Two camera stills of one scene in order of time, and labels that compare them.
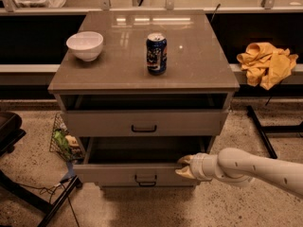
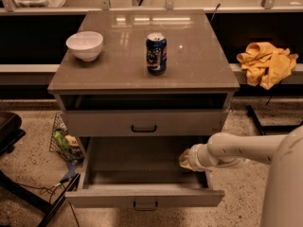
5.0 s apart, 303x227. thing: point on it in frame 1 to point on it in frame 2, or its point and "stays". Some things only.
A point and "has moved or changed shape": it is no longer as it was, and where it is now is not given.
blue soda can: x=156 y=53 stays
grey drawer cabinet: x=142 y=89 stays
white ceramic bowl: x=86 y=44 stays
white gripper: x=197 y=166 to x=195 y=157
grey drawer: x=149 y=114 stays
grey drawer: x=131 y=175 has moved or changed shape
